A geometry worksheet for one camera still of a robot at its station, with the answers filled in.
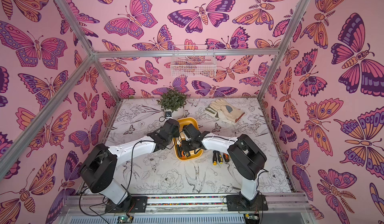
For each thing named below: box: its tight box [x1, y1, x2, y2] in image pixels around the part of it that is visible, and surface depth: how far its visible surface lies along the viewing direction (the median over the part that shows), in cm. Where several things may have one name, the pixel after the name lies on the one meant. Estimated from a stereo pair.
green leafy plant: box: [156, 89, 187, 112], surface depth 94 cm
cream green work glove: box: [204, 107, 236, 125], surface depth 110 cm
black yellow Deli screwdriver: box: [212, 150, 218, 166], surface depth 89 cm
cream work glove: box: [210, 98, 245, 123], surface depth 114 cm
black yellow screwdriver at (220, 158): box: [217, 151, 224, 165], surface depth 89 cm
